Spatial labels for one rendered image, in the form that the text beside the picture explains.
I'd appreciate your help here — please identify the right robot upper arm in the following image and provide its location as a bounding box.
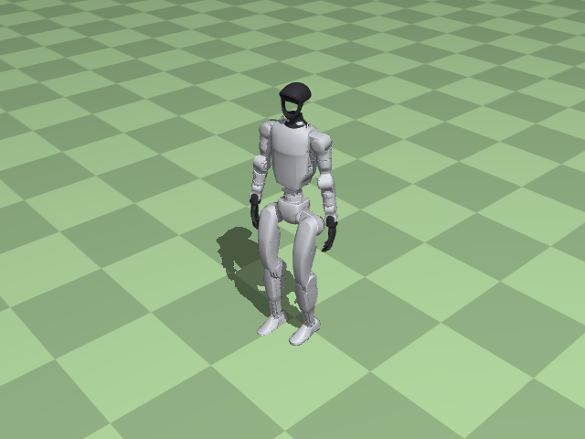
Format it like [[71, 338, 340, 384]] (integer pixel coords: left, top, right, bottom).
[[253, 119, 278, 172]]

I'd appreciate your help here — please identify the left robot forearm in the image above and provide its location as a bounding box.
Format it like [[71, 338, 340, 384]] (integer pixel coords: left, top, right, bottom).
[[321, 175, 338, 222]]

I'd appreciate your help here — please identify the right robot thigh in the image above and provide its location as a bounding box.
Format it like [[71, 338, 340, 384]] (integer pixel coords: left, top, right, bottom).
[[258, 202, 287, 277]]

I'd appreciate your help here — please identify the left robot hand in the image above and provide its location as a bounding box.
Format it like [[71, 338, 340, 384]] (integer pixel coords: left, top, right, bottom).
[[321, 216, 337, 252]]

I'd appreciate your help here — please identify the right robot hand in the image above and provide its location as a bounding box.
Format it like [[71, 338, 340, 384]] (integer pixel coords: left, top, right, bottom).
[[250, 193, 261, 229]]

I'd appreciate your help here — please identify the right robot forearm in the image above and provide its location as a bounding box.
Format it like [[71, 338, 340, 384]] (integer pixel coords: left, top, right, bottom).
[[250, 166, 268, 201]]

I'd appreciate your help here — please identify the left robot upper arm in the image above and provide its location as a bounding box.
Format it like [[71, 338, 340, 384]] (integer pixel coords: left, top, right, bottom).
[[309, 131, 333, 190]]

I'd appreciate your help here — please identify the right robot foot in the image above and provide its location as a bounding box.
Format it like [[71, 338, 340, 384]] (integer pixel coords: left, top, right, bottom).
[[257, 310, 288, 336]]

